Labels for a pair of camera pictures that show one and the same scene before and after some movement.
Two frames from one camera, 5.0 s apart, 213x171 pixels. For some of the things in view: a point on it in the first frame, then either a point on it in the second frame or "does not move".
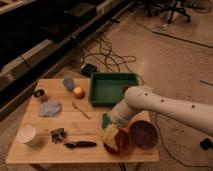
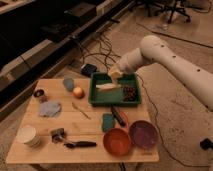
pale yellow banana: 110,132 to 108,86
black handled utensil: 71,145 does not move
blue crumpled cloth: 50,109 does not move
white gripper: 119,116 to 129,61
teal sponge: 105,120 does not move
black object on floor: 206,144 does not move
